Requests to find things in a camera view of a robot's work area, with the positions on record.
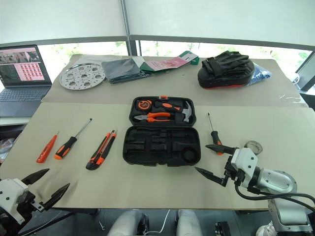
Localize green pink paper package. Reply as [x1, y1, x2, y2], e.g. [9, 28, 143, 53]
[132, 50, 200, 74]

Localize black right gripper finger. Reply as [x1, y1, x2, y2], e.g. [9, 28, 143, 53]
[194, 167, 228, 188]
[205, 144, 240, 156]

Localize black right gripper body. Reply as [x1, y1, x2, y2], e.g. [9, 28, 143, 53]
[222, 156, 246, 188]

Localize orange black utility knife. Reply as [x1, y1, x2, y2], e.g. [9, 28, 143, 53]
[85, 130, 118, 171]

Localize claw hammer orange black handle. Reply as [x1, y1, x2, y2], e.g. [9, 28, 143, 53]
[155, 99, 195, 123]

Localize black tool case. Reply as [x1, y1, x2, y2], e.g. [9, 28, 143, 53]
[122, 95, 202, 168]

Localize black boxing pad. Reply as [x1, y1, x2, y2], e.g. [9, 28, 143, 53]
[197, 50, 255, 90]

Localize dark grey folded cloth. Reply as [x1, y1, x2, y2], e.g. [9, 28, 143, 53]
[101, 57, 151, 85]

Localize perforated steel steamer plate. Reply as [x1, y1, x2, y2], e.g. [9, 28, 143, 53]
[59, 61, 106, 91]

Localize blue patterned bag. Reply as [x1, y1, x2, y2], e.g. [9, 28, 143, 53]
[247, 62, 273, 87]

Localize grey rounded shape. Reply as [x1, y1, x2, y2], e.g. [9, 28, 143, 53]
[176, 209, 203, 236]
[107, 209, 149, 236]

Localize orange handled pliers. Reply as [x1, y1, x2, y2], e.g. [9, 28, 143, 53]
[134, 112, 172, 123]

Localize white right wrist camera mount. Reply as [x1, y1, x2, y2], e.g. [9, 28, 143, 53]
[231, 147, 259, 189]

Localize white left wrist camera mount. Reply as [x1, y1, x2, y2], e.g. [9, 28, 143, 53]
[0, 178, 29, 224]

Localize grey ribbed vertical pole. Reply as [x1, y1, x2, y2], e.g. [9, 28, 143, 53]
[120, 0, 131, 57]

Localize clear plastic wrapper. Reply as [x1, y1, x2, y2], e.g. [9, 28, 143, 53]
[278, 92, 302, 102]

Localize orange test pen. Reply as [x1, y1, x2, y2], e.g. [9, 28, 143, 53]
[36, 131, 60, 164]

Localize grey tape roll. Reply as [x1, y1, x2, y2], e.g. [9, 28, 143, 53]
[244, 140, 263, 156]

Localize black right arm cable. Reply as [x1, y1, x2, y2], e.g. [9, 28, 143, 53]
[234, 183, 315, 213]

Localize black laptop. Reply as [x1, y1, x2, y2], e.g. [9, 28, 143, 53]
[0, 44, 53, 118]

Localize thin white cable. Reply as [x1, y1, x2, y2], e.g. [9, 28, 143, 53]
[147, 209, 171, 236]

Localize orange black tape measure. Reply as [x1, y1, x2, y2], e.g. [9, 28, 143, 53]
[137, 99, 155, 110]

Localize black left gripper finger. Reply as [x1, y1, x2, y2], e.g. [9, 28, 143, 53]
[21, 169, 50, 185]
[43, 182, 71, 211]

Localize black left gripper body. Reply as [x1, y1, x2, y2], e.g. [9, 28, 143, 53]
[16, 191, 46, 224]

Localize short Phillips screwdriver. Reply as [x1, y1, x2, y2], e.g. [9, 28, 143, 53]
[207, 112, 224, 156]

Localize dark window frame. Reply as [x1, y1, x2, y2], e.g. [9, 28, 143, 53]
[0, 34, 315, 58]

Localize long flathead screwdriver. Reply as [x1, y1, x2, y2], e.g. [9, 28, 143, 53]
[54, 118, 93, 161]

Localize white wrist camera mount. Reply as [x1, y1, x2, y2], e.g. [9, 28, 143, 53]
[231, 147, 259, 189]
[0, 178, 29, 224]

